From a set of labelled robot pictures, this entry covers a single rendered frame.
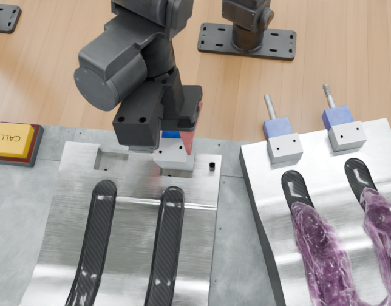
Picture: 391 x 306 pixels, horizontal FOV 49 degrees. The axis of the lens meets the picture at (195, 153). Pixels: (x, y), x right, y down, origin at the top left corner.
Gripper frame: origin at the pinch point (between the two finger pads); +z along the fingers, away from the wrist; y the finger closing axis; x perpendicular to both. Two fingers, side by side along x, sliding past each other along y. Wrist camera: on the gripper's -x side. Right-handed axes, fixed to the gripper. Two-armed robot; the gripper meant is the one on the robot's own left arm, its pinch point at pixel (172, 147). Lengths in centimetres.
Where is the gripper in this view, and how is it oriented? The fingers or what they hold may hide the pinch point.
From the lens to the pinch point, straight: 63.8
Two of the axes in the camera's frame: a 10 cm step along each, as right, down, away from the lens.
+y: 9.8, 0.4, -2.1
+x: 1.8, -7.1, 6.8
